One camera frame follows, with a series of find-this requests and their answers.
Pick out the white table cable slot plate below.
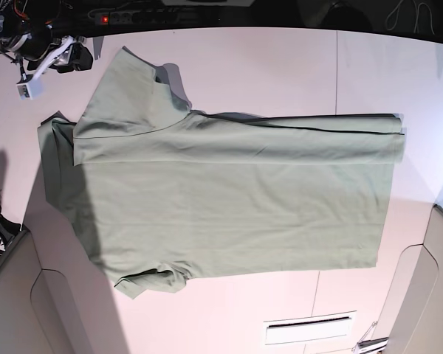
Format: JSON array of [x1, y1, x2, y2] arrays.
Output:
[[262, 311, 357, 346]]

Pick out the light green T-shirt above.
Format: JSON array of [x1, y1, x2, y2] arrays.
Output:
[[38, 49, 405, 298]]

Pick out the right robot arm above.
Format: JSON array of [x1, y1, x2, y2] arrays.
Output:
[[0, 1, 94, 83]]

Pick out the black power strip red switch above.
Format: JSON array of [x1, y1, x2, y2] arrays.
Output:
[[88, 9, 198, 25]]

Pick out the grey cable loop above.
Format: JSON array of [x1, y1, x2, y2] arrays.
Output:
[[386, 0, 436, 39]]

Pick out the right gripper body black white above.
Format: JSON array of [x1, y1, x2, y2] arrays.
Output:
[[20, 33, 84, 80]]

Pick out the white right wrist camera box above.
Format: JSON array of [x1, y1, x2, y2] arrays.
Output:
[[16, 78, 44, 100]]

